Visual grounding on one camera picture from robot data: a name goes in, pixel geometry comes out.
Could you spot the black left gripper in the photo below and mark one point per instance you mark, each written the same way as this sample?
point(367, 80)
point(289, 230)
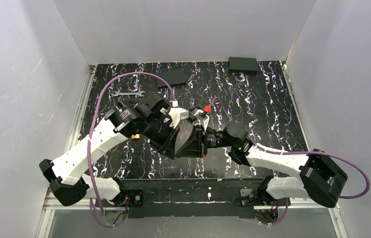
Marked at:
point(166, 138)

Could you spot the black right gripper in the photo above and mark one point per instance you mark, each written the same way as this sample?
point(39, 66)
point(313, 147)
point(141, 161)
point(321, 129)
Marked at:
point(201, 141)

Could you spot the brass padlock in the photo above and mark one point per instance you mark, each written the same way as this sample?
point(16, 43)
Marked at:
point(135, 137)

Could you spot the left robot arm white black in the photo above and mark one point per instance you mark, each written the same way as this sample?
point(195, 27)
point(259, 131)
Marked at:
point(70, 175)

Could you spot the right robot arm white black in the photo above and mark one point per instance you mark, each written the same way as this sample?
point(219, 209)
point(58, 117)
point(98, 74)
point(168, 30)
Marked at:
point(312, 176)

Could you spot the black flat pad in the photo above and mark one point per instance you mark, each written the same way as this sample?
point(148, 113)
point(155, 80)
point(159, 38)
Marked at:
point(174, 77)

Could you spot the silver open-end wrench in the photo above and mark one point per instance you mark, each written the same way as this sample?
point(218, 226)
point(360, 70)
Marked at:
point(139, 93)

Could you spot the black rectangular box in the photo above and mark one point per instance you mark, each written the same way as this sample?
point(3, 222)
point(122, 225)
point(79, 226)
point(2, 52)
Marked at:
point(239, 64)

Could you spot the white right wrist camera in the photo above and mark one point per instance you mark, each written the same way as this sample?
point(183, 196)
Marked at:
point(197, 116)

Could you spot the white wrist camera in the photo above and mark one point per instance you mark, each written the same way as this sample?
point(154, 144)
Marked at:
point(197, 116)
point(175, 114)

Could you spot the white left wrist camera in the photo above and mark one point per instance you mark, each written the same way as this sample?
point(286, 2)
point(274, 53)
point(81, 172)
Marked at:
point(175, 114)

